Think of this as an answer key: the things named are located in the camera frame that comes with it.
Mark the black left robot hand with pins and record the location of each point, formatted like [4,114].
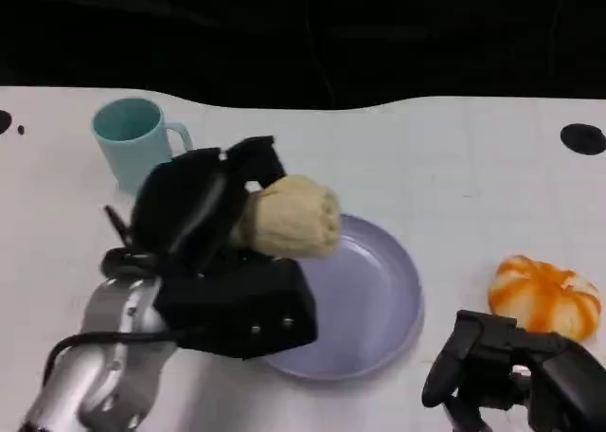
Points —
[184,204]

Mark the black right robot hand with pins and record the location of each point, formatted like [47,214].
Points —
[530,375]

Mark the beige towel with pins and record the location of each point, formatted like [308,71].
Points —
[293,219]

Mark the pale green mug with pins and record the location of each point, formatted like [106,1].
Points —
[130,148]

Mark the orange and white bread roll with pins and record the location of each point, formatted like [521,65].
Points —
[540,292]

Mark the lilac plate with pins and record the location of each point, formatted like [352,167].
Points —
[360,299]

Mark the black table grommet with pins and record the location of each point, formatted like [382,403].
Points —
[4,122]
[583,138]

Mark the black backdrop curtain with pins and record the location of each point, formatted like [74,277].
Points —
[303,34]

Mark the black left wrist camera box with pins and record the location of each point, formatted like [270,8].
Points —
[246,309]

